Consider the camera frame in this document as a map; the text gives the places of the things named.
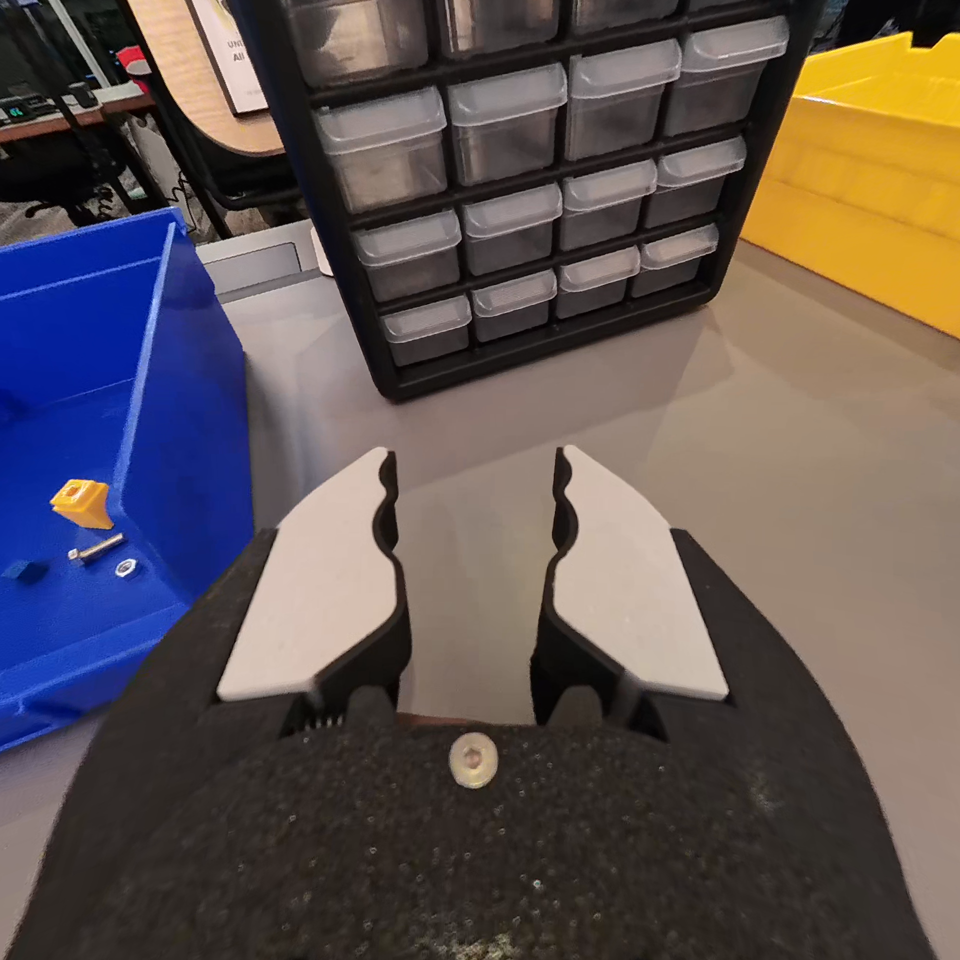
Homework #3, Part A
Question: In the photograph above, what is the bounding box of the black drawer cabinet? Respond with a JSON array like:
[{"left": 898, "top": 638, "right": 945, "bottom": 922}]
[{"left": 228, "top": 0, "right": 826, "bottom": 404}]

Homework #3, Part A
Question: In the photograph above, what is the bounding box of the tan wooden board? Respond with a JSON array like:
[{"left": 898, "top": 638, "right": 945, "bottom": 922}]
[{"left": 127, "top": 0, "right": 288, "bottom": 159}]

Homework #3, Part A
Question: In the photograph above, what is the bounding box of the instruction poster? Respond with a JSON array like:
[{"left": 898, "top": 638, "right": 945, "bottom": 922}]
[{"left": 186, "top": 0, "right": 271, "bottom": 117}]

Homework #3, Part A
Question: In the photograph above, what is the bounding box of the grey flat panel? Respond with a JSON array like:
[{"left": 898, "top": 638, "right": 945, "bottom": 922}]
[{"left": 197, "top": 221, "right": 333, "bottom": 280}]

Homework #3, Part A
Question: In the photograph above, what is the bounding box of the small metal screw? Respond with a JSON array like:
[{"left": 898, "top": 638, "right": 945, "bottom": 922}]
[{"left": 67, "top": 532, "right": 125, "bottom": 564}]

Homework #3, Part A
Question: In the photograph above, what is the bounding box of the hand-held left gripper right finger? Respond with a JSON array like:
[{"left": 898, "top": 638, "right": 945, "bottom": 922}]
[{"left": 531, "top": 446, "right": 730, "bottom": 730}]

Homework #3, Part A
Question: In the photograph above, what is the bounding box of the black tripod stand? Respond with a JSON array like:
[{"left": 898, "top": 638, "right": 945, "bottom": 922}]
[{"left": 45, "top": 75, "right": 235, "bottom": 243}]

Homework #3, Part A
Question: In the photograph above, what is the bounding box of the yellow plastic bin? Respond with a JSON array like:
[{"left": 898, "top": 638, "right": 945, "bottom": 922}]
[{"left": 738, "top": 31, "right": 960, "bottom": 339}]

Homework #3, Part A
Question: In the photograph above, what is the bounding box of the blue plastic bin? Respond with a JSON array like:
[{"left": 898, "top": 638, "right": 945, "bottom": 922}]
[{"left": 0, "top": 208, "right": 256, "bottom": 751}]

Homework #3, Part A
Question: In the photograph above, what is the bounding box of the small orange cube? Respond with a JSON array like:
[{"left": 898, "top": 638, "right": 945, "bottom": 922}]
[{"left": 50, "top": 480, "right": 114, "bottom": 530}]

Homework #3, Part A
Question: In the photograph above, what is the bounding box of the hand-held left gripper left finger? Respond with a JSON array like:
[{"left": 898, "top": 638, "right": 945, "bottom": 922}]
[{"left": 217, "top": 447, "right": 412, "bottom": 733}]

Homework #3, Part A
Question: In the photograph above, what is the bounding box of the wooden table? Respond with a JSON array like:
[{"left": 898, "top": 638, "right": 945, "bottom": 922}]
[{"left": 0, "top": 82, "right": 156, "bottom": 145}]

